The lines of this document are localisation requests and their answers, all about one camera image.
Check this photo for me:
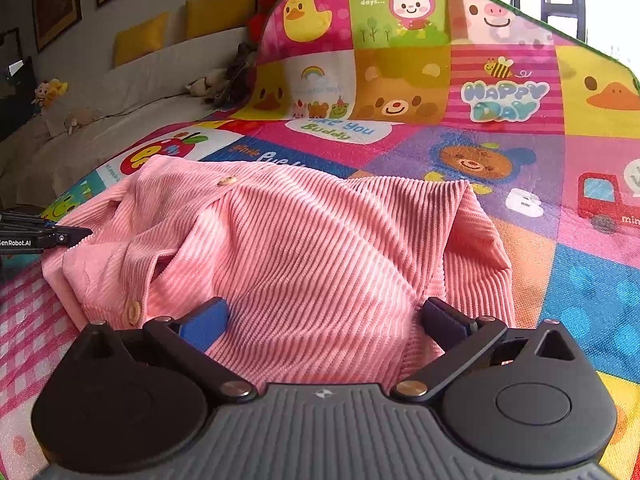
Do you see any colourful cartoon play mat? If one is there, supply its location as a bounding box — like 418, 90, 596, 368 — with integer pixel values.
0, 0, 640, 480

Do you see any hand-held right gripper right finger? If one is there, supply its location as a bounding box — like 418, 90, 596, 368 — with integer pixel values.
390, 297, 584, 404

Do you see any pink corduroy garment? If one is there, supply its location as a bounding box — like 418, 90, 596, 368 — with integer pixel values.
42, 154, 516, 387

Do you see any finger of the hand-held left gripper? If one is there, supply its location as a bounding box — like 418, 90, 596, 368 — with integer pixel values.
30, 227, 94, 250
0, 212, 51, 229

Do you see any yellow cushion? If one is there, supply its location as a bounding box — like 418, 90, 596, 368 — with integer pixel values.
113, 12, 170, 67
185, 0, 259, 40

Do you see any tan plush toy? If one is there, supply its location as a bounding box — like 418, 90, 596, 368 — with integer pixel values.
62, 107, 97, 136

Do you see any red plush toy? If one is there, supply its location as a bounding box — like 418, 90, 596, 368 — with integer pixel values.
247, 9, 267, 42

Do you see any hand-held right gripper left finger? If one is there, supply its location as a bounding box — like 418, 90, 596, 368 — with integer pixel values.
65, 296, 258, 404

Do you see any yellow plush toy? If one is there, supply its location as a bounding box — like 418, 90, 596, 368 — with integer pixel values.
32, 78, 69, 111

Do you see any white sofa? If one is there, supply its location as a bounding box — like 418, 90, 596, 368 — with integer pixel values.
0, 25, 262, 211

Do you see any beige plush toy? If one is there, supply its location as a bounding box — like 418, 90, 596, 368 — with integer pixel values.
186, 67, 232, 99

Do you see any black screen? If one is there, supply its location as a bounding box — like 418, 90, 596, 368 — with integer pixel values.
0, 56, 39, 142

